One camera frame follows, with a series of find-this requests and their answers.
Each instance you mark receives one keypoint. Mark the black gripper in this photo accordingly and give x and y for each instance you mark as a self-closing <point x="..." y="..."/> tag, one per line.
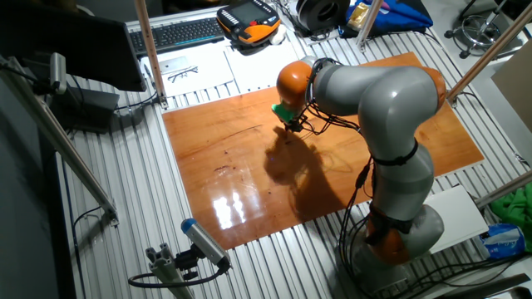
<point x="293" y="124"/>

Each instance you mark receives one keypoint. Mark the silver orange robot arm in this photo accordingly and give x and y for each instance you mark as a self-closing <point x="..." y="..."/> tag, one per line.
<point x="395" y="104"/>

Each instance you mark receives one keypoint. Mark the wooden board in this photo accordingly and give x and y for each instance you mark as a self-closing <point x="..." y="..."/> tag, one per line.
<point x="249" y="174"/>

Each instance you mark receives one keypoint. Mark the printed paper sheet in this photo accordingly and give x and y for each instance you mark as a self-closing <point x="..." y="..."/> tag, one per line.
<point x="257" y="66"/>
<point x="208" y="76"/>

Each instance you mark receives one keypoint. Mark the orange black teach pendant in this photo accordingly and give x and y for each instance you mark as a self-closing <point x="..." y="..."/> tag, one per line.
<point x="249" y="25"/>

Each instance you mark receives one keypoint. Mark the yellow plastic packet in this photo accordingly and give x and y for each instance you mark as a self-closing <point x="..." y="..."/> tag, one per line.
<point x="357" y="16"/>

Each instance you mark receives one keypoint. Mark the silver smartphone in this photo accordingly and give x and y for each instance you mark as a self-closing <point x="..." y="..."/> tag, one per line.
<point x="174" y="64"/>

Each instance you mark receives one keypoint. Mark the black keyboard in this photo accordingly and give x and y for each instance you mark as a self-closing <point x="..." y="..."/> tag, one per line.
<point x="178" y="35"/>

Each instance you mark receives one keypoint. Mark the blue cloth bag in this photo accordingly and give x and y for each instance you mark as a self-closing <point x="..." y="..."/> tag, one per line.
<point x="403" y="16"/>

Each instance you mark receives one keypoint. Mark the aluminium profile stub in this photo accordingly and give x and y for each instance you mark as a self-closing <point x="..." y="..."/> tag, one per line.
<point x="166" y="270"/>

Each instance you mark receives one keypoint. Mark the dark grey box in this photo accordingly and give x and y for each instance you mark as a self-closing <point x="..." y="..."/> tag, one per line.
<point x="87" y="110"/>

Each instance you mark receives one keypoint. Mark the chrome stool base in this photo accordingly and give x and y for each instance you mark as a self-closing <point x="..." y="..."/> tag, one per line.
<point x="481" y="30"/>

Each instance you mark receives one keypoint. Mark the grey cardboard panel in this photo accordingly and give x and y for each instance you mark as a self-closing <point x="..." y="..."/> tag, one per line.
<point x="517" y="91"/>

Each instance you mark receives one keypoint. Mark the green cloth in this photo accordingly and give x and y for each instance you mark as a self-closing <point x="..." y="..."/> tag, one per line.
<point x="515" y="212"/>

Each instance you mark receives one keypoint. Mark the blue tissue packet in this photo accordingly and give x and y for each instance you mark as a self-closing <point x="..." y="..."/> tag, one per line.
<point x="503" y="241"/>

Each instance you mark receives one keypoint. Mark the black monitor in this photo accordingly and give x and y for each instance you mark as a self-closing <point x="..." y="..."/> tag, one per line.
<point x="62" y="41"/>

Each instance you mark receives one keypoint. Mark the black frame glasses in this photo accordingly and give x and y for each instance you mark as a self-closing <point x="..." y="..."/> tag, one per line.
<point x="183" y="74"/>

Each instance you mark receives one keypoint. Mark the metal frame post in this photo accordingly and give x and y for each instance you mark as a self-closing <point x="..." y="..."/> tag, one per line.
<point x="370" y="23"/>
<point x="490" y="54"/>
<point x="149" y="50"/>

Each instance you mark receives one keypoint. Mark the silver camera with blue end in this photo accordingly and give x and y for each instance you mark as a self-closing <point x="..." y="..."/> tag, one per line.
<point x="203" y="243"/>

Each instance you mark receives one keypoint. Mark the black camera clamp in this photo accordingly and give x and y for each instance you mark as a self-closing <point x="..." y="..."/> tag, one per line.
<point x="187" y="259"/>

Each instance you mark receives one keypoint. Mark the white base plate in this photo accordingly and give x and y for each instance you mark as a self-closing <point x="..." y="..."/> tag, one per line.
<point x="461" y="212"/>

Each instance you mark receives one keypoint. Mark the slanted aluminium frame bar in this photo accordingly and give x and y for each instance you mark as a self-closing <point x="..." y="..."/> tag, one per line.
<point x="62" y="143"/>

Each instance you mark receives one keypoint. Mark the silver camera on frame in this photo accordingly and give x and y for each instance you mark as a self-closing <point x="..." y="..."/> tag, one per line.
<point x="58" y="72"/>

